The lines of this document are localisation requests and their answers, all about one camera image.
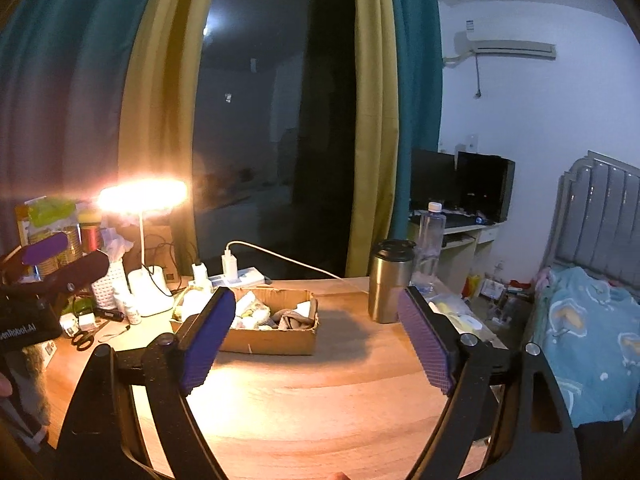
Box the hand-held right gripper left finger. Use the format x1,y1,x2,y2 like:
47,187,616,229
52,287,237,480

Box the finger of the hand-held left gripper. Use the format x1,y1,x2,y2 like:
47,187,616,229
0,232,70,287
47,250,110,294

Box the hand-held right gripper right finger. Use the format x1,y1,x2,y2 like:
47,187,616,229
397,285,583,480

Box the brown cardboard box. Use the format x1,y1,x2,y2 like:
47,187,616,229
170,285,320,357

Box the person's left forearm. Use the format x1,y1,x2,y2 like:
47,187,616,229
7,344,52,443

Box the white perforated basket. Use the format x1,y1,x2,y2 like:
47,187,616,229
91,261,126,310

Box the green snack package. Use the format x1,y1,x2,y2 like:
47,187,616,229
15,198,79,282

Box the red jar with yellow lid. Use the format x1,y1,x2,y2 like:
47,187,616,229
77,210,104,254

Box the crumpled white tissue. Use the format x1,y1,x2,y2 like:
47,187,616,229
100,237,136,264

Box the black scissors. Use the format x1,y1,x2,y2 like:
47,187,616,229
70,319,119,352

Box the stainless steel tumbler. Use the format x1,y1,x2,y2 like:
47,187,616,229
368,239,417,325

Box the white desk lamp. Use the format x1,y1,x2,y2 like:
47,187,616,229
97,178,189,317

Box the white power strip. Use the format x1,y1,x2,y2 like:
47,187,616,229
207,267,266,289

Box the clear plastic water bottle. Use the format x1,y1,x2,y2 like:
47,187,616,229
412,201,446,295

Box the white computer desk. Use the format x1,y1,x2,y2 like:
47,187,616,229
407,210,501,292

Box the black keyboard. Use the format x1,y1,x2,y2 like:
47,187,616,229
410,212,482,229

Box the blue printed blanket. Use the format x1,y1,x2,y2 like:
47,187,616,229
531,266,640,429

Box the black computer monitor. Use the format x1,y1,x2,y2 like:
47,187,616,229
456,151,516,225
410,148,459,212

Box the grey padded headboard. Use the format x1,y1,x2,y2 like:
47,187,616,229
540,150,640,307

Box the dark glass window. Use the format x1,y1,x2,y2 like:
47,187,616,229
191,0,359,282

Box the white air conditioner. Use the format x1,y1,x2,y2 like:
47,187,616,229
453,30,558,62

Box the brown carton with cables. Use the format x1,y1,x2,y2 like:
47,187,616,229
122,225,177,282

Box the white charging cable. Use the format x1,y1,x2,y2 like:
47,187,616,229
225,241,369,294

